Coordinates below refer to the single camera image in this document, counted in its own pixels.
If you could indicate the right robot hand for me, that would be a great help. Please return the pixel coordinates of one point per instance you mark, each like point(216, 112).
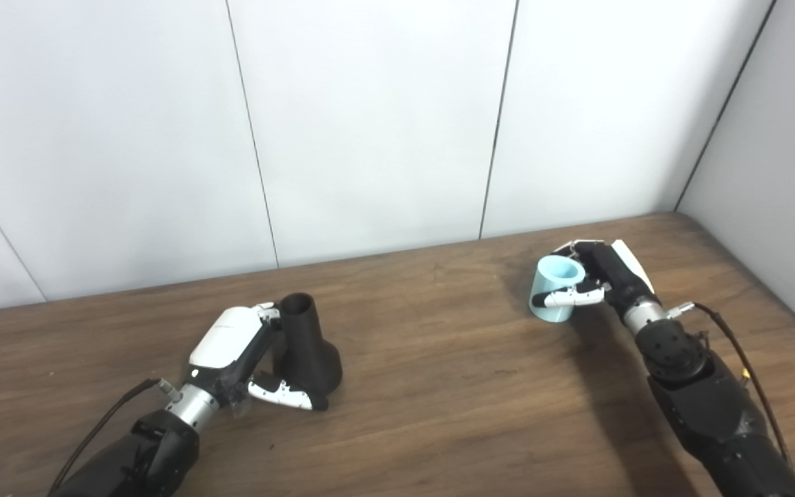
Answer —
point(618, 276)

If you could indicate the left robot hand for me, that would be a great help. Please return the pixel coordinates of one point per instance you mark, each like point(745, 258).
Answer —
point(225, 338)

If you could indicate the black nozzle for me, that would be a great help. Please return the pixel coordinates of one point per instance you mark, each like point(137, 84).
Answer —
point(308, 352)

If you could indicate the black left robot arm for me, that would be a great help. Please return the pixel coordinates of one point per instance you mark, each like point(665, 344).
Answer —
point(142, 455)

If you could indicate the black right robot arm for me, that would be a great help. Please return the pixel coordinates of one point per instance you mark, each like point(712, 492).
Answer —
point(708, 400)

